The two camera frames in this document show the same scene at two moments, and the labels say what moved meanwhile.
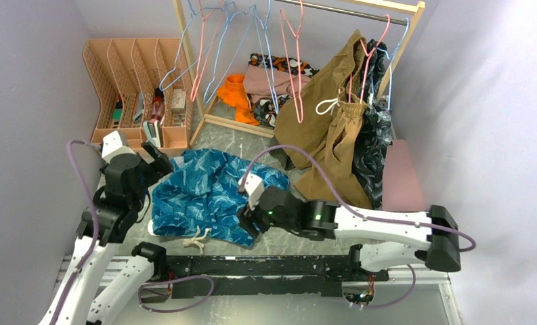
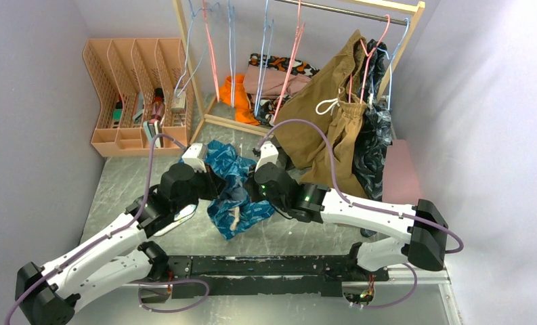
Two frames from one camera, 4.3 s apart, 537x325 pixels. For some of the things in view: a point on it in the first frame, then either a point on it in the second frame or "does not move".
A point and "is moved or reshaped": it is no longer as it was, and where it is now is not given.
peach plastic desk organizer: [145, 91] does not move
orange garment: [233, 93] does not move
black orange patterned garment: [265, 109] does not move
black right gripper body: [263, 221] → [283, 206]
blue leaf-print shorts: [200, 196] is moved or reshaped
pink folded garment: [256, 83] does not move
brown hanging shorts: [321, 116] does not move
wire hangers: [180, 51] → [189, 44]
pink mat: [402, 187] does not move
